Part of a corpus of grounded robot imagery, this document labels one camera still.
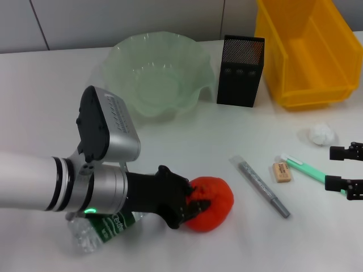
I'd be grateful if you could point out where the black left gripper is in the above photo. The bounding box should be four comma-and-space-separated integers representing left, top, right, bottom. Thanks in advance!
126, 165, 212, 230

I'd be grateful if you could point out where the green glass fruit bowl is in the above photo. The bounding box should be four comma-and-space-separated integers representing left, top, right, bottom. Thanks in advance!
102, 30, 215, 124

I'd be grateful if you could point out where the red tomato-shaped object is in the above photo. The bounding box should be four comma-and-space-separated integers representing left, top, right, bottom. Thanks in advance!
184, 177, 235, 233

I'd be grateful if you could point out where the mint green retractable pen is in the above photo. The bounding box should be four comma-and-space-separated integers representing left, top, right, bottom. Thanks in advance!
280, 153, 349, 196

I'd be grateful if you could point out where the black mesh pen holder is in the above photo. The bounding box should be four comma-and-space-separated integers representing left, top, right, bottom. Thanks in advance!
217, 35, 266, 108

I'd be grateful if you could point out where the grey glitter pen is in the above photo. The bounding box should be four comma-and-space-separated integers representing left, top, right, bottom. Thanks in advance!
229, 155, 291, 219

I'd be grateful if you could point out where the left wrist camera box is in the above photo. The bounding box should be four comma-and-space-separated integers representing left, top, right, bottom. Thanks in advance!
75, 86, 141, 163

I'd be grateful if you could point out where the white paper ball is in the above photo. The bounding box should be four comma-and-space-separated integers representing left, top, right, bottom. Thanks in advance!
309, 121, 335, 146

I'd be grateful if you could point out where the yellow plastic storage bin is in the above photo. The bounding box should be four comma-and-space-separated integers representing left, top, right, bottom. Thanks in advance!
254, 0, 363, 112

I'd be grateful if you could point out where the clear water bottle green label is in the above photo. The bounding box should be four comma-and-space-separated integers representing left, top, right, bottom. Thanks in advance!
67, 211, 148, 254

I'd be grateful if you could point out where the tan rectangular eraser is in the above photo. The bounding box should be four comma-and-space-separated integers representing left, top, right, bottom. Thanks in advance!
272, 161, 293, 184

